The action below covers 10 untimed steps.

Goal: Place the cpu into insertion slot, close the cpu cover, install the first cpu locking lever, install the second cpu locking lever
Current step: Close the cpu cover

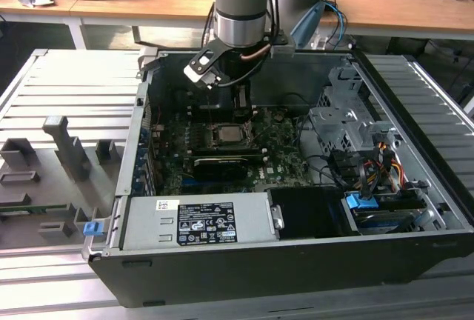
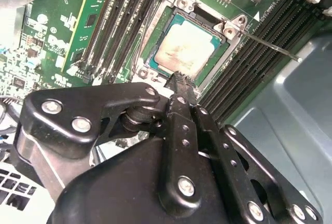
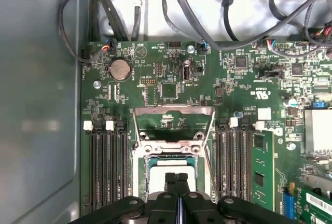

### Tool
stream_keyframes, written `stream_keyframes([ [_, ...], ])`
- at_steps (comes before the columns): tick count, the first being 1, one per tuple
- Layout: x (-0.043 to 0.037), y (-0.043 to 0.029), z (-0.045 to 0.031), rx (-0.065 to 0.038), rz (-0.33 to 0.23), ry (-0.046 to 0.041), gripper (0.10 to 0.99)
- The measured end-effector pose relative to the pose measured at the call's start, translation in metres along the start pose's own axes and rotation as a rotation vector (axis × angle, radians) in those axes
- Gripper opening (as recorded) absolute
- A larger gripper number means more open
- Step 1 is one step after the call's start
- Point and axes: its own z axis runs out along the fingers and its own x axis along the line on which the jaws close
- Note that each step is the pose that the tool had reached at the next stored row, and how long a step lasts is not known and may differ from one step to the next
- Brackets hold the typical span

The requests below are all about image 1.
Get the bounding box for pale blue teach pendant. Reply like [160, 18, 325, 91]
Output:
[290, 1, 327, 49]

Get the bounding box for green RAM stick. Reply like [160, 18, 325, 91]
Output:
[0, 204, 70, 213]

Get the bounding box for coloured wire bundle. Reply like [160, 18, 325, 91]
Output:
[355, 141, 404, 195]

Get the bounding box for black RAM slot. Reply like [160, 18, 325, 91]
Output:
[196, 145, 268, 154]

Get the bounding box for blue cable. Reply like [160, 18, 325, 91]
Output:
[324, 0, 351, 45]

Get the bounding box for metal locking lever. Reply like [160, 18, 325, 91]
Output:
[206, 99, 216, 130]
[254, 120, 276, 142]

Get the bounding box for black camera bracket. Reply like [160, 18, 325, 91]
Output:
[184, 38, 225, 90]

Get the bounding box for blue disk carrier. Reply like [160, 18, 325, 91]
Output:
[344, 193, 427, 232]

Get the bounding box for green motherboard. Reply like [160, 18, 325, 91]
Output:
[147, 104, 316, 197]

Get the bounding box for CPU socket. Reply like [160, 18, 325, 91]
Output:
[207, 119, 260, 150]

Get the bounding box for blue plastic case latch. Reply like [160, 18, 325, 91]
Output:
[83, 221, 103, 238]

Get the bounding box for black open PC case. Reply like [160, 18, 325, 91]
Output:
[87, 48, 474, 308]

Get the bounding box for silver power supply unit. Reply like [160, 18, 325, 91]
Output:
[120, 192, 281, 251]

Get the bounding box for silver metal disk bay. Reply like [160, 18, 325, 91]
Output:
[307, 66, 404, 158]

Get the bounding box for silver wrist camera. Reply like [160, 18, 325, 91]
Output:
[269, 44, 296, 59]

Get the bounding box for grey parts rack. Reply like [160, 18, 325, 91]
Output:
[0, 114, 127, 250]

